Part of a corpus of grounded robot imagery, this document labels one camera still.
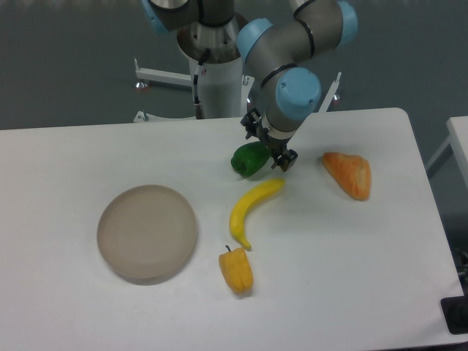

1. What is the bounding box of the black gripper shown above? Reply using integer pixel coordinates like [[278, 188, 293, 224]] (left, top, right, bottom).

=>
[[241, 108, 298, 172]]

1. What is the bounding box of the green bell pepper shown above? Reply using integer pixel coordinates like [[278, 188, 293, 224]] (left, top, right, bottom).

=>
[[230, 141, 271, 178]]

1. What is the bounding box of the yellow bell pepper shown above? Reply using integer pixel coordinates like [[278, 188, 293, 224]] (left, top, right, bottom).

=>
[[219, 246, 254, 295]]

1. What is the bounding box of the yellow banana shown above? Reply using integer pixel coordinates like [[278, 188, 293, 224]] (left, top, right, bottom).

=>
[[229, 178, 285, 251]]

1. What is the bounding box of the orange croissant bread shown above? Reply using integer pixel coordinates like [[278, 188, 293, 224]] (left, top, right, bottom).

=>
[[322, 152, 371, 201]]

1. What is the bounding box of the beige round plate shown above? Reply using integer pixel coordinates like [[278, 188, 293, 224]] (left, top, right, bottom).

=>
[[97, 185, 197, 285]]

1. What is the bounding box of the white side table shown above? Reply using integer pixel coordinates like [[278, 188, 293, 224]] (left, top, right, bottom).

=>
[[425, 116, 467, 178]]

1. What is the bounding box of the black box at edge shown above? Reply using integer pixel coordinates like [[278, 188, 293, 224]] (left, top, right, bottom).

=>
[[440, 295, 468, 335]]

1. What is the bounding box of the black cable on pedestal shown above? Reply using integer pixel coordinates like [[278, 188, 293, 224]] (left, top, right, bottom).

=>
[[192, 48, 211, 120]]

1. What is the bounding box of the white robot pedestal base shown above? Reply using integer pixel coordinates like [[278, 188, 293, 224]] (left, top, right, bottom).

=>
[[132, 14, 343, 124]]

